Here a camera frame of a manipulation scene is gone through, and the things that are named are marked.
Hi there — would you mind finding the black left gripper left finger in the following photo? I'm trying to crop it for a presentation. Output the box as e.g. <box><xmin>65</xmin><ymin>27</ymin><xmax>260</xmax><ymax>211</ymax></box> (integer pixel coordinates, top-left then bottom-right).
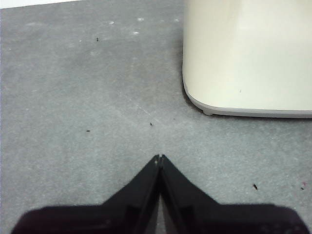
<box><xmin>11</xmin><ymin>154</ymin><xmax>161</xmax><ymax>234</ymax></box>

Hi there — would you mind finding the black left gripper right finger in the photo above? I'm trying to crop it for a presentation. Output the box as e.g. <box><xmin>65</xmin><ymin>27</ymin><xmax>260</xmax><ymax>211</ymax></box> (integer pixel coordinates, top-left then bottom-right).
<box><xmin>160</xmin><ymin>154</ymin><xmax>309</xmax><ymax>234</ymax></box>

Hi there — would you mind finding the cream two-slot toaster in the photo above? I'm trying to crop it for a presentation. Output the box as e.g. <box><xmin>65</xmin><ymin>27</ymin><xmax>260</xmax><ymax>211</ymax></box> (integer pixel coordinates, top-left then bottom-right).
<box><xmin>181</xmin><ymin>0</ymin><xmax>312</xmax><ymax>119</ymax></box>

